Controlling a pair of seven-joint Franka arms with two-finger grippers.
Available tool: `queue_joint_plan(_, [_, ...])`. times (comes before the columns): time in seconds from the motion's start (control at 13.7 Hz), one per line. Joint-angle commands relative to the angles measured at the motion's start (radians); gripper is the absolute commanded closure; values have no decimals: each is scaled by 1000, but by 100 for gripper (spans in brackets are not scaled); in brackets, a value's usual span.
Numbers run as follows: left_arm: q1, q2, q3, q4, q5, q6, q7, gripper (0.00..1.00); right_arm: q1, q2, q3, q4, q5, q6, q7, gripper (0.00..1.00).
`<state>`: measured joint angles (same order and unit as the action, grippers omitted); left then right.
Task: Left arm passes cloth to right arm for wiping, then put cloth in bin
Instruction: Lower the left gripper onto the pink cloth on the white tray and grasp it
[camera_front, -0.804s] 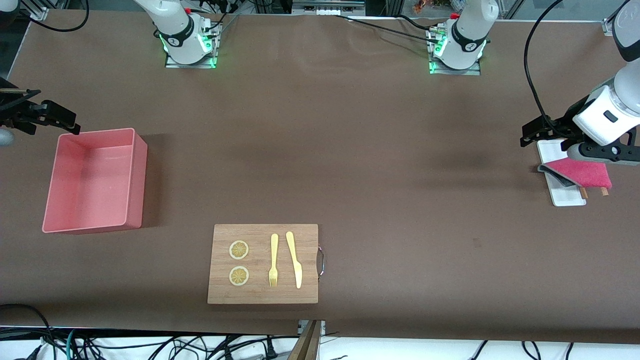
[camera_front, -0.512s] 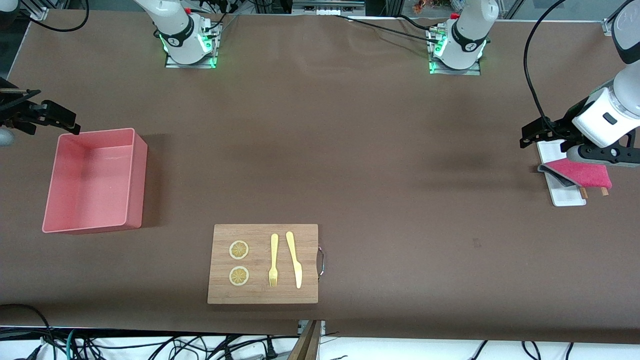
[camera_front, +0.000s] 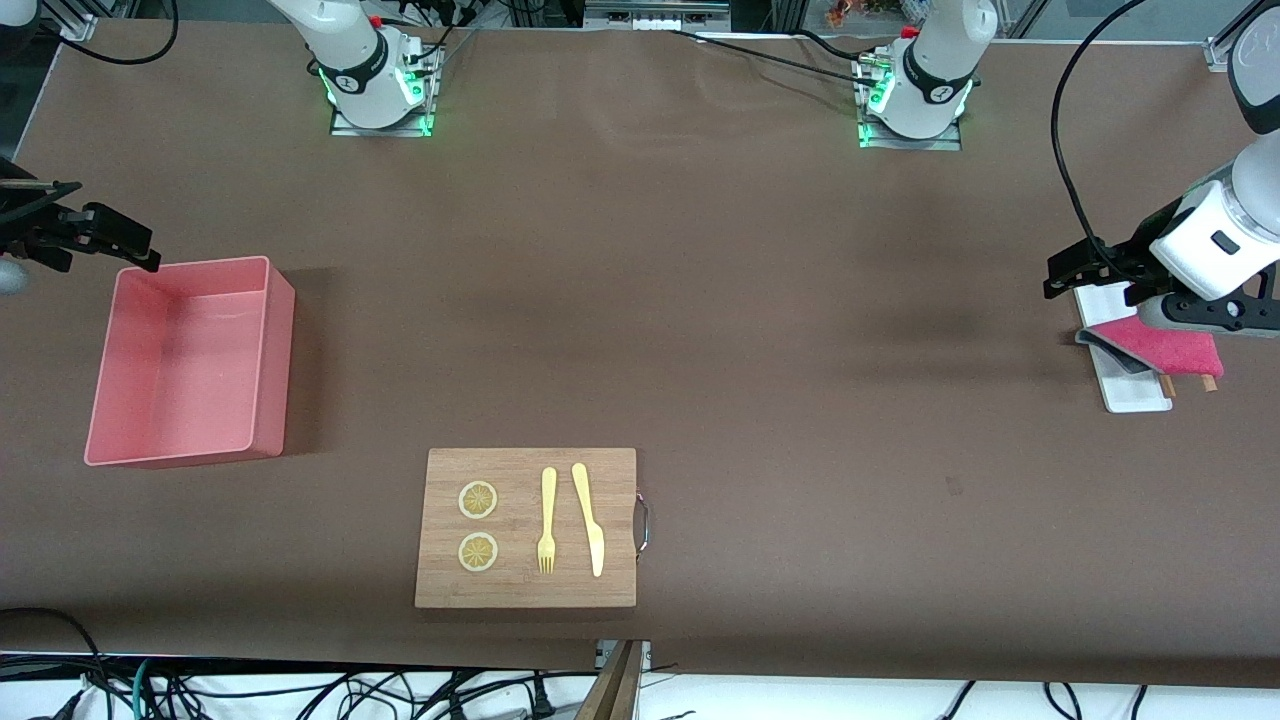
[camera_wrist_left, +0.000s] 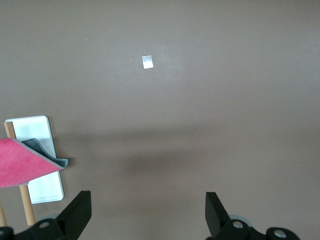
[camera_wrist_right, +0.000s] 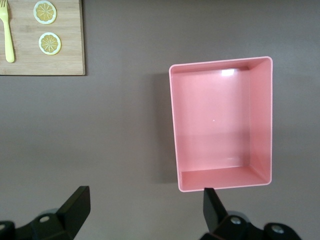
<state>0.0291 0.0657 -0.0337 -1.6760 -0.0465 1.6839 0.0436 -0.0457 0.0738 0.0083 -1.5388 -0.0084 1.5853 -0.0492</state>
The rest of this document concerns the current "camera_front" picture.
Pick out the pink cloth with grey edge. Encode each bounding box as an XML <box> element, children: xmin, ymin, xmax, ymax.
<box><xmin>1075</xmin><ymin>314</ymin><xmax>1225</xmax><ymax>381</ymax></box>

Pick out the yellow plastic fork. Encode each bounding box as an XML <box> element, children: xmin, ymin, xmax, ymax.
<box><xmin>537</xmin><ymin>467</ymin><xmax>558</xmax><ymax>575</ymax></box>

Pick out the pink plastic bin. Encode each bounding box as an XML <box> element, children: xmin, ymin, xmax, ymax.
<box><xmin>84</xmin><ymin>256</ymin><xmax>297</xmax><ymax>469</ymax></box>

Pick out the grey power strip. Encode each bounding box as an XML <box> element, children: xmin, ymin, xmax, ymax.
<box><xmin>584</xmin><ymin>0</ymin><xmax>732</xmax><ymax>32</ymax></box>

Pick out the yellow plastic knife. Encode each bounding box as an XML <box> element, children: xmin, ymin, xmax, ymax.
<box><xmin>571</xmin><ymin>462</ymin><xmax>606</xmax><ymax>578</ymax></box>

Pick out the black looped floor cable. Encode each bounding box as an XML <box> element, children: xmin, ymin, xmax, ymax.
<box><xmin>0</xmin><ymin>606</ymin><xmax>109</xmax><ymax>720</ymax></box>

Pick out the wooden beam under table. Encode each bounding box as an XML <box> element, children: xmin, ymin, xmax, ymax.
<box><xmin>575</xmin><ymin>640</ymin><xmax>647</xmax><ymax>720</ymax></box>

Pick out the wooden cutting board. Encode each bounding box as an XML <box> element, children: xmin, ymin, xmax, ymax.
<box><xmin>414</xmin><ymin>447</ymin><xmax>638</xmax><ymax>609</ymax></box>

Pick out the long black table cable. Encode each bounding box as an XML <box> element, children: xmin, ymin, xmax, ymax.
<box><xmin>668</xmin><ymin>28</ymin><xmax>887</xmax><ymax>87</ymax></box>

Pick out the teal floor cable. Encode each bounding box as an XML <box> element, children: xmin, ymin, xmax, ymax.
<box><xmin>130</xmin><ymin>657</ymin><xmax>162</xmax><ymax>720</ymax></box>

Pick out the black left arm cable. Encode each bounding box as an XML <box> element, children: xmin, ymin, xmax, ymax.
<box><xmin>1050</xmin><ymin>0</ymin><xmax>1147</xmax><ymax>273</ymax></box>

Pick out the white rectangular tray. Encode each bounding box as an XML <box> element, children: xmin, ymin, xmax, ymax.
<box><xmin>1073</xmin><ymin>282</ymin><xmax>1173</xmax><ymax>414</ymax></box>

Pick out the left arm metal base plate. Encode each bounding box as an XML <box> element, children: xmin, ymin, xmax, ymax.
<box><xmin>857</xmin><ymin>50</ymin><xmax>963</xmax><ymax>151</ymax></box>

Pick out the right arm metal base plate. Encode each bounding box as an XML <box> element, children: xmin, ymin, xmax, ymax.
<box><xmin>330</xmin><ymin>40</ymin><xmax>442</xmax><ymax>138</ymax></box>

